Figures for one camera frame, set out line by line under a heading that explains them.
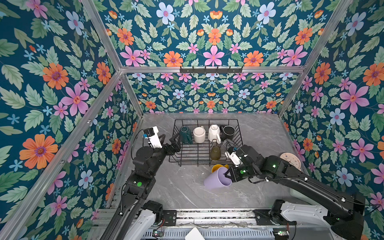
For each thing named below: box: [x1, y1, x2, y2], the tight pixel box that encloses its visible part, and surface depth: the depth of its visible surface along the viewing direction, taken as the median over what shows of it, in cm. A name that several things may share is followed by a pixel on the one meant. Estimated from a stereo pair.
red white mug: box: [193, 126, 206, 144], surface depth 99 cm
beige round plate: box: [279, 152, 302, 171], surface depth 93 cm
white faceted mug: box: [208, 124, 222, 144], surface depth 96 cm
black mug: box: [220, 125, 236, 141], surface depth 98 cm
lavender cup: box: [203, 166, 232, 191], surface depth 69 cm
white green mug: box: [179, 125, 193, 145], surface depth 96 cm
